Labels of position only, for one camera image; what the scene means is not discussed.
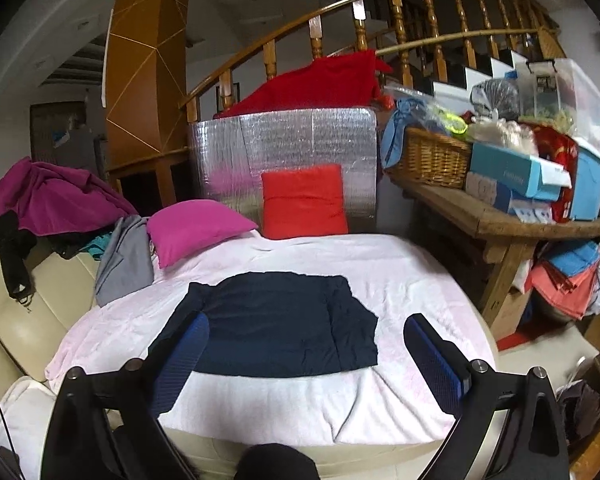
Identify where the white and blue carton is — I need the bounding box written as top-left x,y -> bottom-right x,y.
465,172 -> 556,223

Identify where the light blue carton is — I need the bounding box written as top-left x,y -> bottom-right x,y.
467,142 -> 573,201

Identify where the red bag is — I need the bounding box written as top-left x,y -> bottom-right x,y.
530,125 -> 578,223

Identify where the orange wooden pillar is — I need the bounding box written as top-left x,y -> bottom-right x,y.
102,0 -> 193,181

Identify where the stack of folded cloths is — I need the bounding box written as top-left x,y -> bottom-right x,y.
530,240 -> 600,321

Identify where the grey plastic bag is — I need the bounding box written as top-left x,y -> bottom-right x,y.
471,79 -> 521,120

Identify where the wooden bench table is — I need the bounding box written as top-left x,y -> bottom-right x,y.
385,170 -> 600,328

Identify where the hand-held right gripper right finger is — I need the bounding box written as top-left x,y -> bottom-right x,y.
402,312 -> 571,480

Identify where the wicker basket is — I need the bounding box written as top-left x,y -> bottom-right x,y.
387,127 -> 473,190

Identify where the yellow-green plastic item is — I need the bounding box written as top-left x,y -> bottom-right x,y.
430,105 -> 468,138

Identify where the person's dark trouser leg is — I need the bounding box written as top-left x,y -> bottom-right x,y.
234,442 -> 322,480

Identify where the teal cloth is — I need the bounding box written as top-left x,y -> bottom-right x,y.
80,237 -> 113,261

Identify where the blue cloth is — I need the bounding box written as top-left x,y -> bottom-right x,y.
382,97 -> 431,168

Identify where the blue plastic bin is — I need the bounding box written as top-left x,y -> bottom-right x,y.
572,140 -> 600,222

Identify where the silver foil insulation board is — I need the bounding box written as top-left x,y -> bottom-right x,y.
187,106 -> 379,233

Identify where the clear plastic storage bin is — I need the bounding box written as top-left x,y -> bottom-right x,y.
512,58 -> 600,136

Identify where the dark navy garment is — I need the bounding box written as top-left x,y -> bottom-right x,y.
147,271 -> 380,378

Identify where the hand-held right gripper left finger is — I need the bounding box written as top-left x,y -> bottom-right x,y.
40,311 -> 211,480

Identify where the black cloth strap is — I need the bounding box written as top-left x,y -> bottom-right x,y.
0,232 -> 37,306

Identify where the red cloth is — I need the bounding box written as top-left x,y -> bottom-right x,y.
215,49 -> 393,120

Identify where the beige bag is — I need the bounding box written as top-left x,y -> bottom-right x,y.
467,119 -> 538,156

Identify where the red floor mat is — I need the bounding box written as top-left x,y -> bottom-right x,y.
495,317 -> 561,353

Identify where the grey cloth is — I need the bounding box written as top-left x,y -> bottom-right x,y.
94,215 -> 155,308

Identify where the magenta cloth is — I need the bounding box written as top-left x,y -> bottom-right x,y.
0,156 -> 140,237

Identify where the magenta pillow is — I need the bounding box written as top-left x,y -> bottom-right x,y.
146,199 -> 259,270

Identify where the white staircase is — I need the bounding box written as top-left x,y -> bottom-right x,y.
420,45 -> 526,101

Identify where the wooden stair railing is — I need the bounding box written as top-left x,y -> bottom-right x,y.
179,0 -> 568,126

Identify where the pale pink blanket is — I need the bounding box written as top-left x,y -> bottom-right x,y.
45,232 -> 498,446

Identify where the cream leather sofa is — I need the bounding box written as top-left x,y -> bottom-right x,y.
0,247 -> 496,480

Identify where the red pillow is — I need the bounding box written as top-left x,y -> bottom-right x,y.
261,163 -> 350,240

